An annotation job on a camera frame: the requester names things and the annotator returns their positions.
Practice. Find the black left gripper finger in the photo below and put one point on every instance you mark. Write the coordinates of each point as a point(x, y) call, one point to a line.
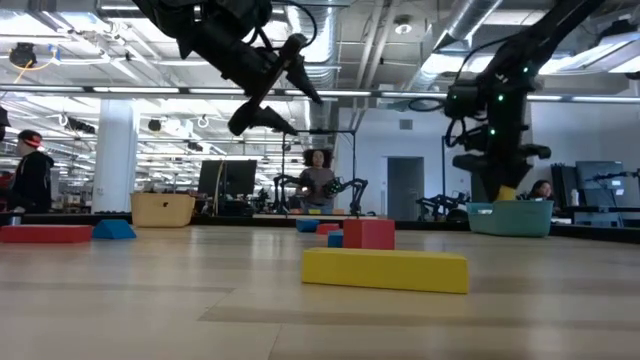
point(304, 77)
point(272, 121)

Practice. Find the background black robot arm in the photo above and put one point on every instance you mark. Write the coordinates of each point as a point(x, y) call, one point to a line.
point(277, 192)
point(440, 202)
point(359, 192)

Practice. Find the dark desk monitor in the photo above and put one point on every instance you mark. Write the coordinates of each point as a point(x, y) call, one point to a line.
point(600, 175)

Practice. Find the long yellow block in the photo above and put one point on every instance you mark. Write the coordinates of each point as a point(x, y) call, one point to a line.
point(385, 272)

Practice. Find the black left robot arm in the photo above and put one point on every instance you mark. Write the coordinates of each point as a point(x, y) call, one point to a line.
point(175, 15)

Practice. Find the black ceiling device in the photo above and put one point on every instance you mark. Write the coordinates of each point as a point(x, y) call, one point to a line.
point(22, 55)

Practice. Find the blue wedge block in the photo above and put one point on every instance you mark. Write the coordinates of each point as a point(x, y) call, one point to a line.
point(114, 231)

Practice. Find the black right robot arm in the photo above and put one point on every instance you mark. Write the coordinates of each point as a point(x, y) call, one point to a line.
point(545, 35)

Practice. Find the black aluminium table frame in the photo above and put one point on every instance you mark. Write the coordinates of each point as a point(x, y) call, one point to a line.
point(240, 220)

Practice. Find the white building pillar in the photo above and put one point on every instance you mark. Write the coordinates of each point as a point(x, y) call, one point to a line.
point(115, 160)

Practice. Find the beige plastic basket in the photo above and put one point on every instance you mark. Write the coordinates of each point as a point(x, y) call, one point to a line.
point(162, 212)

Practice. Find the long blue block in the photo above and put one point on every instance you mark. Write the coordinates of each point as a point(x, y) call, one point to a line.
point(335, 240)

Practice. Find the small blue block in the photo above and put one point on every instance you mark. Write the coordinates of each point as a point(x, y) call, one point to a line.
point(307, 225)

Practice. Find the red cube block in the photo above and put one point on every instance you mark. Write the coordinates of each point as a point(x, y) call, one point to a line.
point(369, 234)

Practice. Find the white bottle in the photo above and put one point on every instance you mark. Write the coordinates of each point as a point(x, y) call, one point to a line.
point(575, 198)

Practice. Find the grey door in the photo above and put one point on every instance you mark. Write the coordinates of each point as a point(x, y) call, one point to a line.
point(405, 190)

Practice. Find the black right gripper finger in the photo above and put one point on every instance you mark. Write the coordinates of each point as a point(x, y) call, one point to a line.
point(520, 179)
point(492, 185)

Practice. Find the black background monitor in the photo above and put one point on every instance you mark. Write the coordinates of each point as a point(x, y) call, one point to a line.
point(235, 177)

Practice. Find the person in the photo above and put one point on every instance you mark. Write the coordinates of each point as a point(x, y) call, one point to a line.
point(32, 180)
point(316, 185)
point(541, 190)

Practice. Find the teal green plastic basket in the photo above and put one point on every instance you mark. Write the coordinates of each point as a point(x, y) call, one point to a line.
point(510, 222)

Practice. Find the round ceiling sensor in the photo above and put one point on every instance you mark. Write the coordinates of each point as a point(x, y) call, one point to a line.
point(403, 26)

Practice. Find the long red block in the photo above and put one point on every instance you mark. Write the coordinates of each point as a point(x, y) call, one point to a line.
point(45, 234)
point(327, 228)

